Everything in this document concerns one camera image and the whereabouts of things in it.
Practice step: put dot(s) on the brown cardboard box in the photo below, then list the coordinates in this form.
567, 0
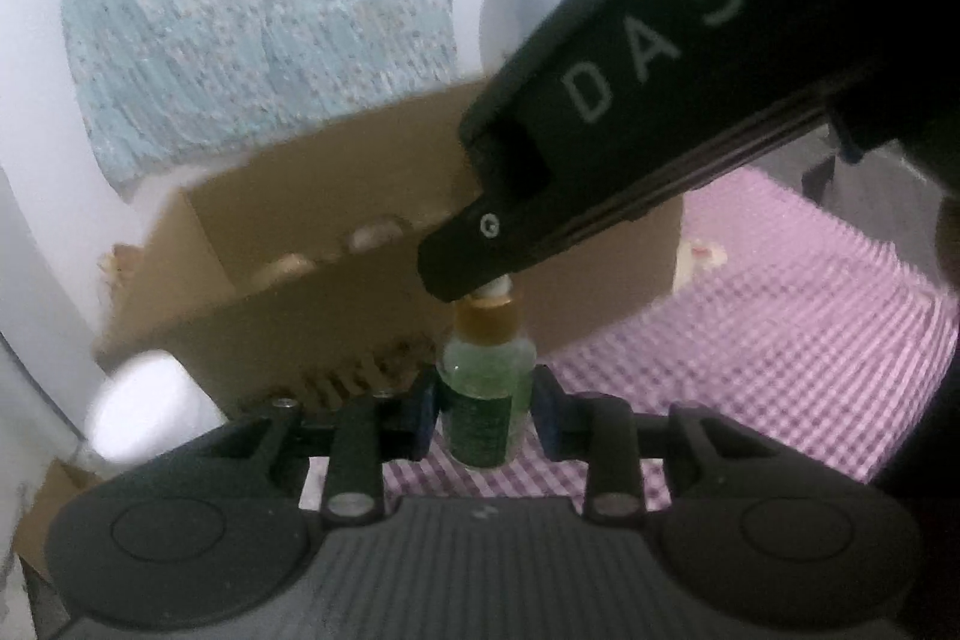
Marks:
315, 325

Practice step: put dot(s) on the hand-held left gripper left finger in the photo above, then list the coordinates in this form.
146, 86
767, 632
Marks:
424, 419

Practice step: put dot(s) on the teal floral curtain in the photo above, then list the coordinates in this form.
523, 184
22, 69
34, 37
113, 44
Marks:
247, 10

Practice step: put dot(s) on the green glass dropper bottle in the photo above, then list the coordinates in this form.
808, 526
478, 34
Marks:
484, 385

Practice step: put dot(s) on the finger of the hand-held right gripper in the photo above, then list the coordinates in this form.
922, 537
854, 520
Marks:
480, 250

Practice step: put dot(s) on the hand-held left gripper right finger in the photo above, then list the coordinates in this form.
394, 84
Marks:
545, 419

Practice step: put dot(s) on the small brown carton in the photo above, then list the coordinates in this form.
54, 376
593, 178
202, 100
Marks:
52, 520

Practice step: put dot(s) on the purple checked cloth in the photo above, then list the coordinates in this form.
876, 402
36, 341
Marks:
787, 325

